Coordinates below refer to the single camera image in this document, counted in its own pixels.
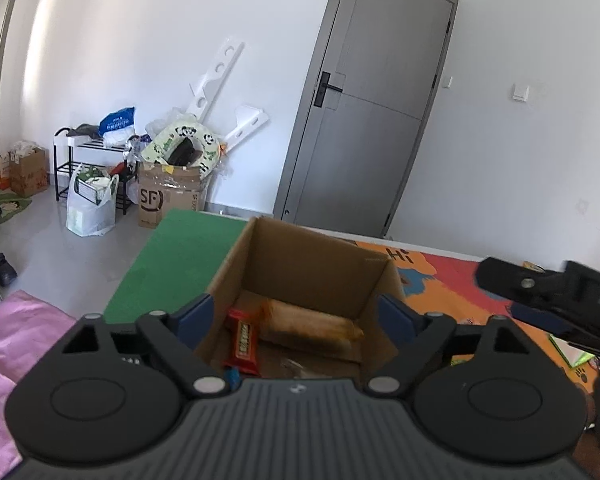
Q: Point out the tall white plastic board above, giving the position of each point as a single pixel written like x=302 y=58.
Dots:
x=211 y=82

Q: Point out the black shoe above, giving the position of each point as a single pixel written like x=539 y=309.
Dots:
x=8 y=274

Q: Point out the brown cardboard box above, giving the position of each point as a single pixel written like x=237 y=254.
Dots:
x=276 y=260

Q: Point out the green floor rug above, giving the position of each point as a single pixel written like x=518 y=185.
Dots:
x=12 y=204

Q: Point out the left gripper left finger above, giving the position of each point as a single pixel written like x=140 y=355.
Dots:
x=173 y=339

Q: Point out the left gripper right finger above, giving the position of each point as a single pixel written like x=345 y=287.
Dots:
x=422 y=341

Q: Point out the white wall switch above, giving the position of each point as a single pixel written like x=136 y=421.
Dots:
x=521 y=93

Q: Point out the red candy snack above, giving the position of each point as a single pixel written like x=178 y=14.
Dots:
x=244 y=335

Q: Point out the orange snack bar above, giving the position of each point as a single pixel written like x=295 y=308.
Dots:
x=311 y=331

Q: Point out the SF cardboard box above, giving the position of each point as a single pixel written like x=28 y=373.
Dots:
x=162 y=188

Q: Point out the right hand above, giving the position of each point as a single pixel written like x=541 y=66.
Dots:
x=587 y=452

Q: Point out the black metal rack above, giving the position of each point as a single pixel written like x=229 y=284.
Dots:
x=82 y=145

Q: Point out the orange carton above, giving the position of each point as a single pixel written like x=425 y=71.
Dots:
x=4 y=172

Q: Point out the short white plastic board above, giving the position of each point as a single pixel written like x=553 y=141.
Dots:
x=248 y=120

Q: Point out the grey door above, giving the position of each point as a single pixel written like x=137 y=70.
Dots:
x=348 y=161

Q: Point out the black door handle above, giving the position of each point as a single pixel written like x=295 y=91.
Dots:
x=323 y=87

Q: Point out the small brown carton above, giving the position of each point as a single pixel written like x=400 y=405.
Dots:
x=28 y=173

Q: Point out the green tissue box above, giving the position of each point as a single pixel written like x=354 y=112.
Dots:
x=573 y=356

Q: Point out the white shopping bag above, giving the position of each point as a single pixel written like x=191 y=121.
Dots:
x=91 y=201

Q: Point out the blue plastic bag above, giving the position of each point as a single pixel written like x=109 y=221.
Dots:
x=118 y=120

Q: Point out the pink cloth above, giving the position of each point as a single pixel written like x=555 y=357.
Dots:
x=29 y=327

